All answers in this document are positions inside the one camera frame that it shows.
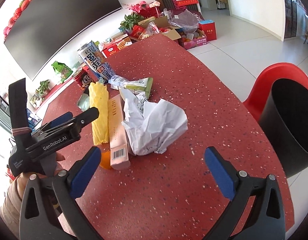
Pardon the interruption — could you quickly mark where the orange peel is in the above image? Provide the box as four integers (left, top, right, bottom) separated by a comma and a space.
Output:
100, 151, 112, 170

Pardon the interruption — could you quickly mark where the white paper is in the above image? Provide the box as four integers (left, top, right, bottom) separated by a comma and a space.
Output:
119, 88, 188, 156

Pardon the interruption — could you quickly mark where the green white snack package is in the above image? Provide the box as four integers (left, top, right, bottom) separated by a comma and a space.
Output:
108, 75, 153, 99

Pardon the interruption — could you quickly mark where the black trash bin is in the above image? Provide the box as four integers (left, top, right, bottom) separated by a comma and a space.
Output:
259, 79, 308, 178

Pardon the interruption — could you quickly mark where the person's left hand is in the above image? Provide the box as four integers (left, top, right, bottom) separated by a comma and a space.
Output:
16, 152, 65, 200

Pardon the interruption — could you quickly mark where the dark blue silver wrapper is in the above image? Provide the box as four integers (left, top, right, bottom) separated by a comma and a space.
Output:
77, 93, 90, 112

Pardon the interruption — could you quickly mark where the yellow foam fruit net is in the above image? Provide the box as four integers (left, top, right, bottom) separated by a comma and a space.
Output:
89, 82, 109, 146

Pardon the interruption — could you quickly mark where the potted green plant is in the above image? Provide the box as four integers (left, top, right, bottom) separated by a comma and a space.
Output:
36, 80, 50, 99

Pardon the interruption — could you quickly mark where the small red drink can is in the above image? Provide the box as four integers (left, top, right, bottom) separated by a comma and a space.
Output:
72, 67, 94, 90

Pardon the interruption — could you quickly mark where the pink long cardboard box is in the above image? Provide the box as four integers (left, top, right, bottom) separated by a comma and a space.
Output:
108, 94, 130, 170

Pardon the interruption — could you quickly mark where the green snack bag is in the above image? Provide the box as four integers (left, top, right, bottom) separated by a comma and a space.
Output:
51, 61, 73, 83

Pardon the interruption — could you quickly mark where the tall blue white can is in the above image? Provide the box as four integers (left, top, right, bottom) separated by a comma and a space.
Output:
77, 41, 115, 83

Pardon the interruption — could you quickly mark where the red biscuit box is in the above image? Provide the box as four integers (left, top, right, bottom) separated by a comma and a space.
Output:
102, 34, 132, 57

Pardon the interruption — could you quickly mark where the green leafy plant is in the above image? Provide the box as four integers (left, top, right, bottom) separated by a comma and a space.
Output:
119, 12, 145, 32

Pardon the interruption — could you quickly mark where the open cardboard box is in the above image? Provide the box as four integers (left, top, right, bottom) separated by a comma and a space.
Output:
139, 16, 181, 41

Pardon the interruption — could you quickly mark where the pink flower bouquet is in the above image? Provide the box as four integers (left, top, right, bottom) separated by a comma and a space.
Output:
127, 1, 161, 17

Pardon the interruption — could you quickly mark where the red plastic chair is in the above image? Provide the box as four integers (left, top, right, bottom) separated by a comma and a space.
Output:
243, 62, 308, 121

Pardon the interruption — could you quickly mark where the grey plastic bag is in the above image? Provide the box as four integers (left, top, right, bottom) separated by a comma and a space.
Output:
171, 10, 202, 34

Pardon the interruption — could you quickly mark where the small red gift box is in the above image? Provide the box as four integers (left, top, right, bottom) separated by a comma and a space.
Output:
198, 20, 217, 41

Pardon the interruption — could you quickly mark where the large black wall screen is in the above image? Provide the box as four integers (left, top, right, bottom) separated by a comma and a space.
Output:
5, 0, 122, 80

